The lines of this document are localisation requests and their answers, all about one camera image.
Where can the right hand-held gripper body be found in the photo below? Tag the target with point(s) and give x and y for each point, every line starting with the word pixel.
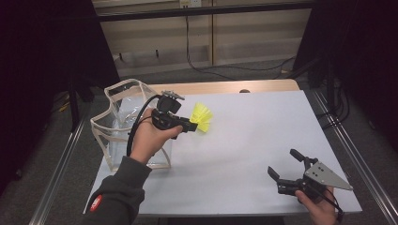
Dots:
pixel 325 176

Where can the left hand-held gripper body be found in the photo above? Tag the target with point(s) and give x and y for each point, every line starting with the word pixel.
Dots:
pixel 167 117

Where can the yellow shuttlecock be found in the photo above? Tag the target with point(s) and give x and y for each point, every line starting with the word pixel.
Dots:
pixel 202 116

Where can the clear bag with beige trim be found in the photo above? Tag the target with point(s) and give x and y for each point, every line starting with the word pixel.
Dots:
pixel 115 125

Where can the person's left hand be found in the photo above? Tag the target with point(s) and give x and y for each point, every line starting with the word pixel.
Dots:
pixel 148 140

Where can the person's right hand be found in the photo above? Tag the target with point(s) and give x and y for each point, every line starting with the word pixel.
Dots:
pixel 320 212

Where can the white table mat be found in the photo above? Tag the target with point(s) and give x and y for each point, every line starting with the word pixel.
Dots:
pixel 250 140

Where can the dark round table knob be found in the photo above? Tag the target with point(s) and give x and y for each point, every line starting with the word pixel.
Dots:
pixel 244 91

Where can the black horizontal bar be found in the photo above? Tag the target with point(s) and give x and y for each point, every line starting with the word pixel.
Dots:
pixel 203 12

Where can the black curtain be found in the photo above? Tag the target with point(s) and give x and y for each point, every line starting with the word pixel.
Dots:
pixel 369 47
pixel 37 62

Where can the metal floor rail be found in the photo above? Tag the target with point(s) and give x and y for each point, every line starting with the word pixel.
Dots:
pixel 353 150
pixel 59 175

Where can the white wall socket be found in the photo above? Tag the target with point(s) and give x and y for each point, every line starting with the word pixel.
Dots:
pixel 191 3

